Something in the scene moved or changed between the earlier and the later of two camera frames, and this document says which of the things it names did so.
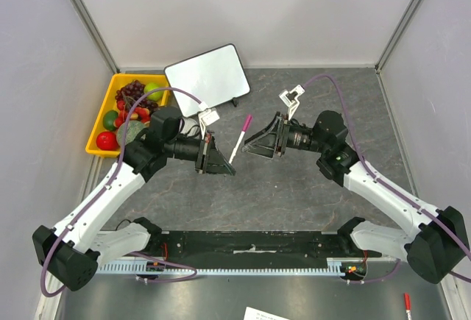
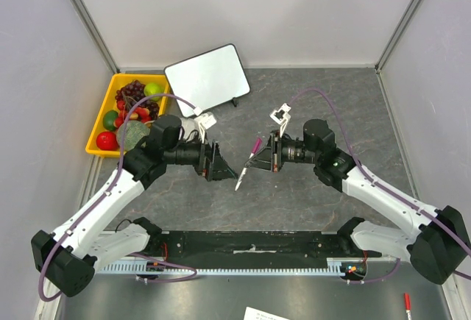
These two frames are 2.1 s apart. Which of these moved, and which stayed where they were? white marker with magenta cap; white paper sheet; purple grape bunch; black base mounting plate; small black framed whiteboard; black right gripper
Moved: white marker with magenta cap; black right gripper
Stayed: black base mounting plate; purple grape bunch; small black framed whiteboard; white paper sheet
